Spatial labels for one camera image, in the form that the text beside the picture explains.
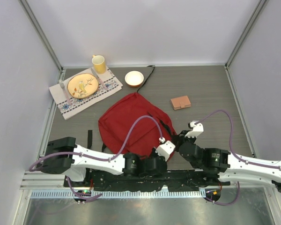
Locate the yellow mug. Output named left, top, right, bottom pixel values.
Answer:
left=92, top=55, right=106, bottom=74

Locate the orange white bowl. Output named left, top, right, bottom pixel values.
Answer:
left=125, top=71, right=144, bottom=87

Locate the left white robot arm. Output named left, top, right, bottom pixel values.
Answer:
left=39, top=137, right=175, bottom=187

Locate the red student backpack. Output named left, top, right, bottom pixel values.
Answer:
left=98, top=92, right=177, bottom=157

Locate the aluminium front rail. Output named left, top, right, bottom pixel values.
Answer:
left=20, top=171, right=277, bottom=190

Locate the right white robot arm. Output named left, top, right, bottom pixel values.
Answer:
left=172, top=130, right=281, bottom=193

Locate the pink handled fork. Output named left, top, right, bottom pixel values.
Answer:
left=59, top=79, right=71, bottom=105

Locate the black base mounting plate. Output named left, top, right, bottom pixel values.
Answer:
left=71, top=169, right=230, bottom=192

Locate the yellow bird plate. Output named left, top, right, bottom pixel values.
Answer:
left=67, top=73, right=99, bottom=99

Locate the pink handled knife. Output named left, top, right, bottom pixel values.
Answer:
left=90, top=68, right=109, bottom=90

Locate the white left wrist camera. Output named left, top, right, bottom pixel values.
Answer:
left=155, top=137, right=176, bottom=161

